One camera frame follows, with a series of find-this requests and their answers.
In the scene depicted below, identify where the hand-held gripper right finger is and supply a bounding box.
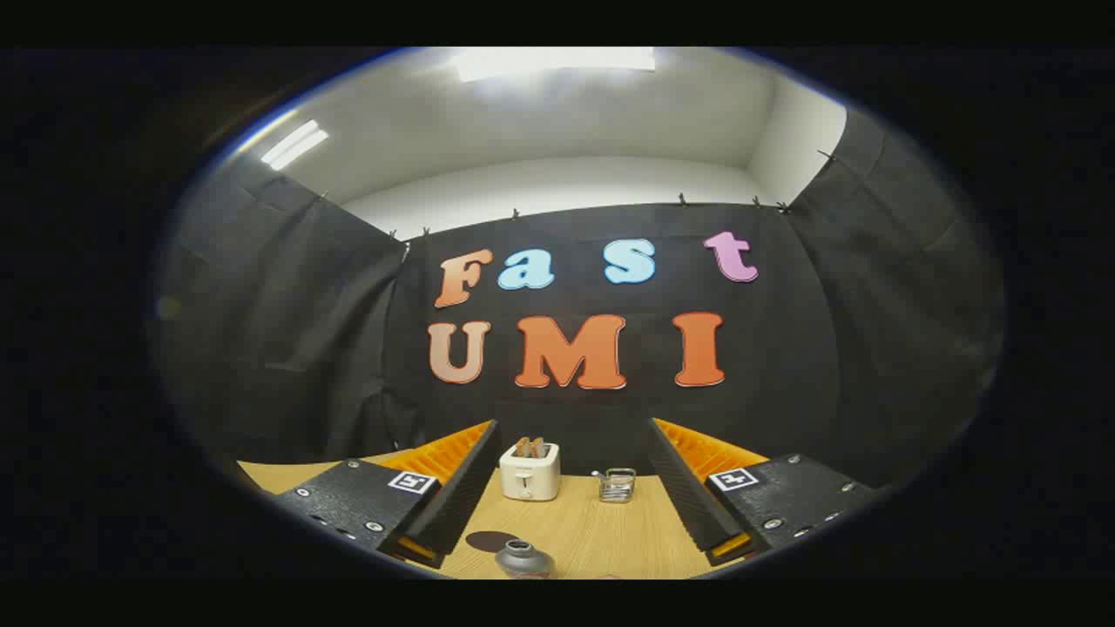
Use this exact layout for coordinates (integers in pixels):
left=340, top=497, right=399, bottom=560
left=645, top=417, right=876, bottom=567

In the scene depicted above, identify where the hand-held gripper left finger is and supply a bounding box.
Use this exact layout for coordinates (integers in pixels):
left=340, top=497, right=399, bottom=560
left=272, top=419, right=503, bottom=570

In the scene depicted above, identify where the silver juice bottle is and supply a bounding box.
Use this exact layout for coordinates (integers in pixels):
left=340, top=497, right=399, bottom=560
left=495, top=540, right=557, bottom=579

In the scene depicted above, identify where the white toaster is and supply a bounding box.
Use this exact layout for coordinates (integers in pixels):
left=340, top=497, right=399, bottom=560
left=499, top=442, right=561, bottom=502

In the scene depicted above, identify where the wooden table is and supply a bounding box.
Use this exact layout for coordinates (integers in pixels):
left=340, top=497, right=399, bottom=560
left=237, top=448, right=767, bottom=580

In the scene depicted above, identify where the twin tube ceiling light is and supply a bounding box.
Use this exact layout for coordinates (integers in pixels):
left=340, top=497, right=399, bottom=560
left=261, top=120, right=330, bottom=171

